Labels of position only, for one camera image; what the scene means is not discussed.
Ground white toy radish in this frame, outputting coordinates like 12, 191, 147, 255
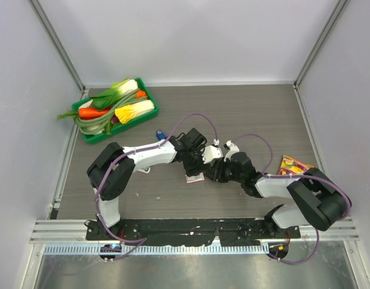
78, 99, 93, 110

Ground green toy long beans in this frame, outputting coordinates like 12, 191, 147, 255
74, 93, 146, 135

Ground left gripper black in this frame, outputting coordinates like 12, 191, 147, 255
183, 144, 211, 176

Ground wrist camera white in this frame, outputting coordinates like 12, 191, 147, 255
224, 140, 240, 162
201, 139, 223, 164

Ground red white staple box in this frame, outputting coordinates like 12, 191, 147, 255
186, 173, 204, 184

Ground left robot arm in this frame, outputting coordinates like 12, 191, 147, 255
87, 128, 222, 240

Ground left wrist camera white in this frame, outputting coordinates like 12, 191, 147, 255
201, 139, 223, 164

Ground white slotted cable duct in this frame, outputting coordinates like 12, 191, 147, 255
43, 242, 269, 256

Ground colourful candy bag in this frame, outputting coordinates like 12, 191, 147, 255
278, 155, 314, 175

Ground purple cable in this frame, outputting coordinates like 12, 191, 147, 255
231, 133, 353, 265
94, 113, 219, 262

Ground light blue small stapler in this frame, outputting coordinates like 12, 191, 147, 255
139, 167, 151, 173

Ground green white toy bok choy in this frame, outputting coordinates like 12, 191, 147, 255
91, 78, 139, 110

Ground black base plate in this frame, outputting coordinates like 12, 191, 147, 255
84, 218, 301, 247

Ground yellow white toy cabbage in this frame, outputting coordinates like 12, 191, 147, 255
114, 100, 155, 124

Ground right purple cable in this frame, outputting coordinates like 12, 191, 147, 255
231, 133, 353, 265

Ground green plastic tray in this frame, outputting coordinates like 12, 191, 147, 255
58, 78, 160, 145

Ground small orange toy carrot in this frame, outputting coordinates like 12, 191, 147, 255
135, 90, 147, 98

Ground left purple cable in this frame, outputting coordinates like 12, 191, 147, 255
94, 113, 219, 262

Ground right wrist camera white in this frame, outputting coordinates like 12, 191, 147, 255
224, 140, 240, 162

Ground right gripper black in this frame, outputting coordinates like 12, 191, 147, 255
205, 156, 245, 183

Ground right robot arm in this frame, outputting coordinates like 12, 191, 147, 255
205, 152, 352, 238

